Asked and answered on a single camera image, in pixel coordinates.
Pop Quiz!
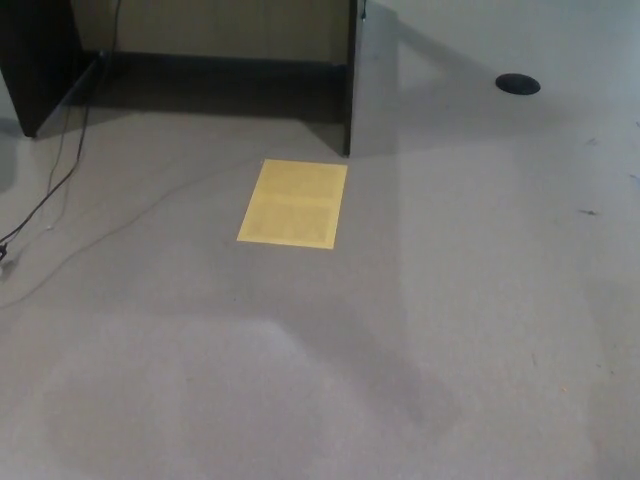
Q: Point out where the dark wooden desk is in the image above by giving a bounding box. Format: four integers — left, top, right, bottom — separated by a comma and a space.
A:
0, 0, 370, 158

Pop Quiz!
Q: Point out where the thick black cable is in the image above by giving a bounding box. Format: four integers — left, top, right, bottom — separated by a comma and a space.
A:
0, 0, 121, 244

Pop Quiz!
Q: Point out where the thin grey cable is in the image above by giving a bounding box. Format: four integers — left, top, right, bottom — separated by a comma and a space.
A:
0, 158, 266, 309

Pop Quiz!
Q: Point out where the thin black cable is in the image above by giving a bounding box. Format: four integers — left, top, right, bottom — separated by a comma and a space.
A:
44, 107, 72, 229

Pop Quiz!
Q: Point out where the black round floor cover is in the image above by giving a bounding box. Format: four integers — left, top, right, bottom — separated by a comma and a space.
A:
494, 72, 542, 95

